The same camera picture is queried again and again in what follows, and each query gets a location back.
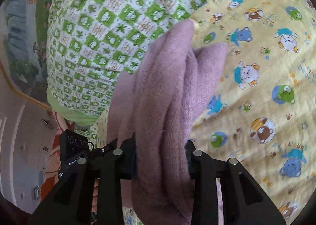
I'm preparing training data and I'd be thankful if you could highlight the pink purple knit sweater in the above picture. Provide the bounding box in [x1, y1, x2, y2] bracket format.
[107, 19, 227, 224]

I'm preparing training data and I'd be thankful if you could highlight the person's left hand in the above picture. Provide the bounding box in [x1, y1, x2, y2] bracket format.
[92, 178, 100, 213]

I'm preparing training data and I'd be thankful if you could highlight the red cream floral blanket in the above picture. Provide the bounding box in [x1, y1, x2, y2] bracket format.
[40, 111, 74, 201]

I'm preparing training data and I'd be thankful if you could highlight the yellow bear print bedsheet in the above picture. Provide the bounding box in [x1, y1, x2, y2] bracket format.
[191, 0, 315, 223]

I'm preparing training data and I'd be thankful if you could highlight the green white checkered quilt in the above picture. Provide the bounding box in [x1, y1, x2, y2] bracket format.
[47, 0, 205, 126]

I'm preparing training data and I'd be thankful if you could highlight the framed landscape painting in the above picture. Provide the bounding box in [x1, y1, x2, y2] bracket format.
[1, 0, 52, 105]

